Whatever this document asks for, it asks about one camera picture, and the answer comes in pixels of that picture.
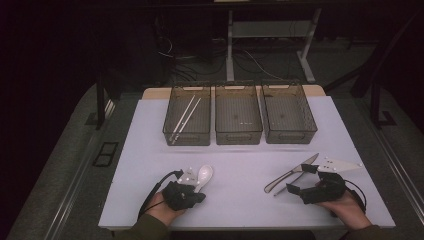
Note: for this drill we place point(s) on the metal floor rail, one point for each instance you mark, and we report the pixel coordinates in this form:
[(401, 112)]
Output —
[(396, 166), (71, 190)]

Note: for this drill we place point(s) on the white metal desk frame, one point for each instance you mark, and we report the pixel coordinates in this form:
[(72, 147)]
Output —
[(230, 50)]

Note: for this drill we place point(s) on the black metal stand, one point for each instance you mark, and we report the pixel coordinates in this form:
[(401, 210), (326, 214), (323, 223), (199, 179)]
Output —
[(375, 103), (100, 106)]

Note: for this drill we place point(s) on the thin metal utensil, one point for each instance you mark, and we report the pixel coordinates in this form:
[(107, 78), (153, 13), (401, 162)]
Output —
[(288, 185)]

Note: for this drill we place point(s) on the white ceramic spoon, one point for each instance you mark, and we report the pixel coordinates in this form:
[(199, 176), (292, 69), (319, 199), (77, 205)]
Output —
[(205, 173)]

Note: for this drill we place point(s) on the person's right hand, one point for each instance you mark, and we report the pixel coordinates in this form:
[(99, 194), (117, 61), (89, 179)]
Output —
[(350, 210)]

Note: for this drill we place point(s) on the dark mesh basket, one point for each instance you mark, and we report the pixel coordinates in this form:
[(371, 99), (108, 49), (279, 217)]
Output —
[(238, 115), (196, 126), (288, 115)]

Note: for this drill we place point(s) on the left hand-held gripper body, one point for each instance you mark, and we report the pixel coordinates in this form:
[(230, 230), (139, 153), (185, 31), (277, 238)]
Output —
[(178, 196)]

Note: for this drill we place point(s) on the white chopstick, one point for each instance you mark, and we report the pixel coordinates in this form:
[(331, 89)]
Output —
[(188, 118), (184, 116)]

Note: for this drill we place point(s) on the person's left hand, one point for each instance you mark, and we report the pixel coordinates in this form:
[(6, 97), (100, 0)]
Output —
[(161, 211)]

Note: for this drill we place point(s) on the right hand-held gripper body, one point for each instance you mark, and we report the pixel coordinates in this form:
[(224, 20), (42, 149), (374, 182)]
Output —
[(325, 191)]

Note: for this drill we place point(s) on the metal table knife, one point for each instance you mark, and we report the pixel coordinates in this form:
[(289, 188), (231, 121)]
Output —
[(293, 171)]

